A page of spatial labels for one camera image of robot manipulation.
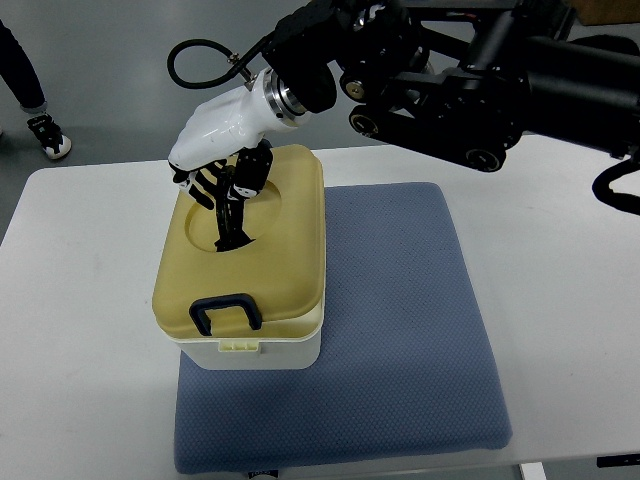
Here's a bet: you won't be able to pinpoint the blue padded mat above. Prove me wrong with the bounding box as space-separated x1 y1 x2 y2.
174 183 512 474

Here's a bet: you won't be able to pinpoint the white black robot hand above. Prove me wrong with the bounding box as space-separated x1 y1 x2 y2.
167 74 281 211

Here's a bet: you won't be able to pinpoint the white storage box base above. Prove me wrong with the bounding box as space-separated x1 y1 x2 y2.
172 294 324 372

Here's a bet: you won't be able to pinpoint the brown cardboard box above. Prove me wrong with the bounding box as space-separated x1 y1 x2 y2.
569 0 640 26

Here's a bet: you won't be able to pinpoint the black bracket under table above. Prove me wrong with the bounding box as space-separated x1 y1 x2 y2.
596 453 640 468

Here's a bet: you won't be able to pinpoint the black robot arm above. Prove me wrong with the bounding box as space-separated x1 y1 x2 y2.
169 1 639 222

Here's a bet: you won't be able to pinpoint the person leg dark trousers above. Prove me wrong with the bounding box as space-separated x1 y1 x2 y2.
1 23 48 115

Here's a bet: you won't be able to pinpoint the yellow storage box lid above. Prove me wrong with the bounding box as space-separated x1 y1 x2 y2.
152 145 326 340

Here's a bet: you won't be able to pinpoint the black white sneaker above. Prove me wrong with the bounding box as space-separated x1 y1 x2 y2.
27 113 72 161

